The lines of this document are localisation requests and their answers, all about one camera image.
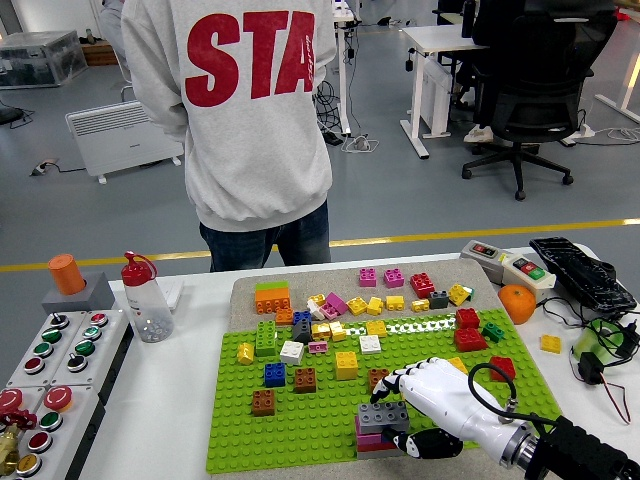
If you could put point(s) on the dark grey sloped brick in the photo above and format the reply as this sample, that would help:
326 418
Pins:
302 331

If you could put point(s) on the red box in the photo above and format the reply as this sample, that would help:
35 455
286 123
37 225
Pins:
621 14

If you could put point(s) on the white desk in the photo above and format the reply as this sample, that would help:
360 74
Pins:
631 75
440 37
345 75

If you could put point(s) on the red long toy brick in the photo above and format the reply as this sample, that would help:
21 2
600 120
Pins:
372 447

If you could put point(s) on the white and green brick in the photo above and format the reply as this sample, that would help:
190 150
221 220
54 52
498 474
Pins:
470 294

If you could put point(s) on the pink flat small brick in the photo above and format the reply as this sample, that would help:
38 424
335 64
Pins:
318 347

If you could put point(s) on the pink small toy brick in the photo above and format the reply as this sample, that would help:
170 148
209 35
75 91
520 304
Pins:
328 312

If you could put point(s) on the white small toy brick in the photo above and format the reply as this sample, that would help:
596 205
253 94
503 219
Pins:
314 312

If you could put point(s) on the white chair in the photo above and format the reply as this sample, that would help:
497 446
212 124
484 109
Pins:
126 91

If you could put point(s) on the pink 2x2 toy brick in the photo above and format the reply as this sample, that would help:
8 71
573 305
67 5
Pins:
367 277
394 278
367 439

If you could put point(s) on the wooden box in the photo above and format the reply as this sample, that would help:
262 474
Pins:
97 55

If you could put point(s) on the black floor device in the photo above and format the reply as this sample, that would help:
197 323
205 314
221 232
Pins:
10 115

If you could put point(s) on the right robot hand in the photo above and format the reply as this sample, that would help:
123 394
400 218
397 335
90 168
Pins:
440 395

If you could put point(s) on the orange 2x4 toy brick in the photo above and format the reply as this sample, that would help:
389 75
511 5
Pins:
272 302

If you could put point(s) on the dark green toy brick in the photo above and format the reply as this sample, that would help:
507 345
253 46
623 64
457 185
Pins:
493 332

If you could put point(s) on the orange small toy brick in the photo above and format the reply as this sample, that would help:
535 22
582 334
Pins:
284 316

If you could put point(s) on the brown 2x2 toy brick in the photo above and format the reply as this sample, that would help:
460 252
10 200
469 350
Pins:
263 403
305 380
377 376

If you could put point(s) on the grey block holder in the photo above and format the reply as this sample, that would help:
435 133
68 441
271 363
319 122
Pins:
95 300

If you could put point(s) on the orange cylinder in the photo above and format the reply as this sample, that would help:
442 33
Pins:
66 275

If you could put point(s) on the yellow tall 2x2 brick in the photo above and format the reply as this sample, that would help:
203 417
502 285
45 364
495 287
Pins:
346 365

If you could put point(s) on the lime green tall brick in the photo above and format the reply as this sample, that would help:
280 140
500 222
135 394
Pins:
266 339

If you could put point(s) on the dark grey small brick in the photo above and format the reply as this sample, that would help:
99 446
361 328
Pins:
438 299

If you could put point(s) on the green studded baseplate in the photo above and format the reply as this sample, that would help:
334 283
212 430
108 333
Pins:
300 430

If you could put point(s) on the white 2x2 toy brick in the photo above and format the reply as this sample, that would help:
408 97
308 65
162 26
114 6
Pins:
291 352
370 344

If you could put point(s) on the white panel heater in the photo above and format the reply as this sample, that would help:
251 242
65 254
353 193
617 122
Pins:
110 135

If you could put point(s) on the grey push-button control box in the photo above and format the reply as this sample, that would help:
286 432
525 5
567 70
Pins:
84 346
42 348

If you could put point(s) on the red large toy brick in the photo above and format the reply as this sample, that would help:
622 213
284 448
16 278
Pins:
470 340

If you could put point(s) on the orange fruit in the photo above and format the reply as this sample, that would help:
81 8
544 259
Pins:
516 305

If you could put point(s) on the black bottle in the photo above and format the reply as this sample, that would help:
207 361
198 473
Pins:
468 20

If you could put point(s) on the red 2x2 toy brick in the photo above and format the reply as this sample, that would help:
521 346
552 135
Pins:
467 318
500 365
422 285

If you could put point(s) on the yellow small toy brick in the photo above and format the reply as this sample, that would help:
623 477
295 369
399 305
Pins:
457 294
321 331
420 305
245 353
357 306
375 306
337 331
317 299
376 328
394 303

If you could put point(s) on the black plastic tray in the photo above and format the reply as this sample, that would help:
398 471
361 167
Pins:
575 272

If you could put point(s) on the black power adapter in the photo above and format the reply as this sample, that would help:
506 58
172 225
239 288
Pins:
334 140

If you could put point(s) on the black office chair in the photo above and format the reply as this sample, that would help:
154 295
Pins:
530 90

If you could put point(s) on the white computer tower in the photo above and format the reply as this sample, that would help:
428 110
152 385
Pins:
435 95

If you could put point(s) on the lime green flat brick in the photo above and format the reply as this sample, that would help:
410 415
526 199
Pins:
272 286

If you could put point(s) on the floor socket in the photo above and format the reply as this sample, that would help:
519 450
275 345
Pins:
45 166

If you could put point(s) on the pink sloped toy brick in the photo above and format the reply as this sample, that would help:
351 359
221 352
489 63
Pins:
337 302

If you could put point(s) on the clear storage crate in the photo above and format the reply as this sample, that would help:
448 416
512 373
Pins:
40 60

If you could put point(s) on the white flat wall switch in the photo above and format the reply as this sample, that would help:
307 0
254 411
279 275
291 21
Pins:
173 296

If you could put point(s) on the black plug adapter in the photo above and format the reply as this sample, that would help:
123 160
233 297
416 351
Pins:
631 332

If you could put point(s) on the grey emergency-stop button box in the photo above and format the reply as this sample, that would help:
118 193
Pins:
50 421
10 400

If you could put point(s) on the blue small toy brick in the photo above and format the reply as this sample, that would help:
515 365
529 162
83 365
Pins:
302 316

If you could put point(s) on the yellow flat 2x2 brick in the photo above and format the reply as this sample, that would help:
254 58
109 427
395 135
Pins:
459 365
550 344

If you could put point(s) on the grey two-button switch box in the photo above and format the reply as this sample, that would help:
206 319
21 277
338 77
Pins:
482 250

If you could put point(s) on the white red-green switch box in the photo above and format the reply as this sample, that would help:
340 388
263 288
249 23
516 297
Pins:
527 270

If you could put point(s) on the clear bottle red cap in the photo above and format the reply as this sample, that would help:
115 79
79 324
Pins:
147 310

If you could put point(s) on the blue 2x2 toy brick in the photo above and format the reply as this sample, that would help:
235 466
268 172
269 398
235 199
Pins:
274 375

